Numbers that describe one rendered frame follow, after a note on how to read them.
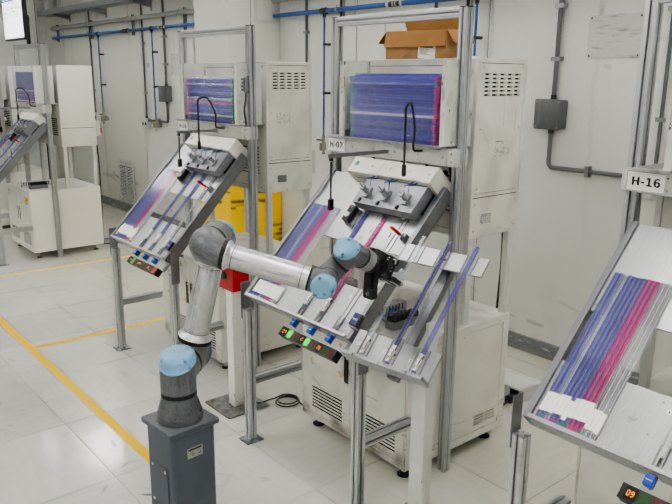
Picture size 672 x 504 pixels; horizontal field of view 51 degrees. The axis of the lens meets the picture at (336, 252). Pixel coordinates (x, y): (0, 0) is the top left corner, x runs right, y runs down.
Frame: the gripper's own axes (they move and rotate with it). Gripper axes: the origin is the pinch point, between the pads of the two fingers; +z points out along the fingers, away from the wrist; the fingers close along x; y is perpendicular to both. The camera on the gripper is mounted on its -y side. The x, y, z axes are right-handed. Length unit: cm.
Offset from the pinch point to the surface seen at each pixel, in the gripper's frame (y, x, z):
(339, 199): 35, 62, 24
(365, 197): 35, 41, 15
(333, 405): -51, 56, 62
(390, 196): 36.6, 28.3, 14.6
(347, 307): -11.7, 24.0, 7.6
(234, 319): -30, 115, 40
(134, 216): 6, 216, 30
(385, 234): 21.3, 25.7, 16.6
